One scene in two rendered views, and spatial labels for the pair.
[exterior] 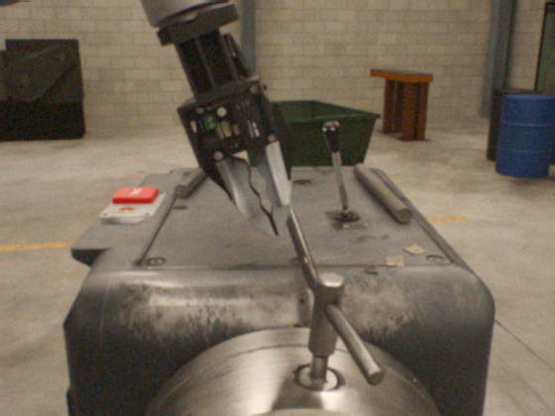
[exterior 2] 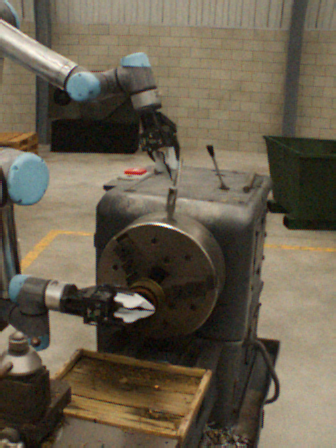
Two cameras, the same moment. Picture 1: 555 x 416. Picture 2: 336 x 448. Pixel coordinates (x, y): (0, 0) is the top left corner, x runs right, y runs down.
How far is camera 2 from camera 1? 110 cm
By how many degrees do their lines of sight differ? 16
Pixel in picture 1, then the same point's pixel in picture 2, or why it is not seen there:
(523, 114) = not seen: outside the picture
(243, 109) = (157, 135)
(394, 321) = (213, 218)
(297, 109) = (318, 146)
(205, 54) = (147, 119)
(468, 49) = not seen: outside the picture
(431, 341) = (225, 227)
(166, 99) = (213, 125)
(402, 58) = not seen: outside the picture
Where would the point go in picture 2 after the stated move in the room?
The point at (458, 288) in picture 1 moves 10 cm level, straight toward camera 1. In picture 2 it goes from (240, 210) to (221, 217)
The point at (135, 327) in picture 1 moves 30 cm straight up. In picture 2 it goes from (119, 209) to (123, 103)
